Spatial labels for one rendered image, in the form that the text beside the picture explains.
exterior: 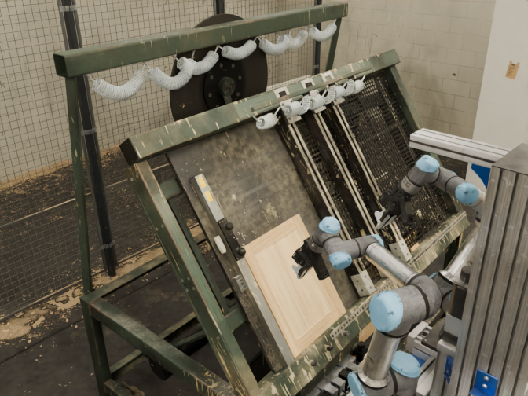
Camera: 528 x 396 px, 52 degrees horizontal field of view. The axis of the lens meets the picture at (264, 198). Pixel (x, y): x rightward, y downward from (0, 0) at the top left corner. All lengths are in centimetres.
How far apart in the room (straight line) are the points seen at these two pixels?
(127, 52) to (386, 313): 168
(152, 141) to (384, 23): 631
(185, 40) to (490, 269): 183
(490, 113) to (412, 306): 466
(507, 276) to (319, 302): 114
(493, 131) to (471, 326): 439
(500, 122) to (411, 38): 239
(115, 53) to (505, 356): 201
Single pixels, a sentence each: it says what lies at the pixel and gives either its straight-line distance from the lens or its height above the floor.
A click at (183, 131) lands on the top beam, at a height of 188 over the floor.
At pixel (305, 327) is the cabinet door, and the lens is 266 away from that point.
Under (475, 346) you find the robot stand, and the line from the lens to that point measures 206.
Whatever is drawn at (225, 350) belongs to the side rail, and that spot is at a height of 108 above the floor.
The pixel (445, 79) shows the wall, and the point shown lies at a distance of 792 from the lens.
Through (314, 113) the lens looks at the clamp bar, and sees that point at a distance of 301.
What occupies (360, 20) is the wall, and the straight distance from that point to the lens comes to 848.
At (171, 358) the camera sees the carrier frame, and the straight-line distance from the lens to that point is 278.
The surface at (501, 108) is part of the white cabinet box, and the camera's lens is 616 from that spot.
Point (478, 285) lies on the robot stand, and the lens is 195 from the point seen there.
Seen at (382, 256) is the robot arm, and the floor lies 162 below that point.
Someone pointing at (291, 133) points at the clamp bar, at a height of 170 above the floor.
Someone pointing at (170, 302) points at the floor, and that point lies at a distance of 445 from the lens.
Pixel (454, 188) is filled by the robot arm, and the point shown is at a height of 179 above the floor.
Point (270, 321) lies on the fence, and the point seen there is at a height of 108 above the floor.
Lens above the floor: 267
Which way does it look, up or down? 27 degrees down
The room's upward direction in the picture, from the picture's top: 1 degrees counter-clockwise
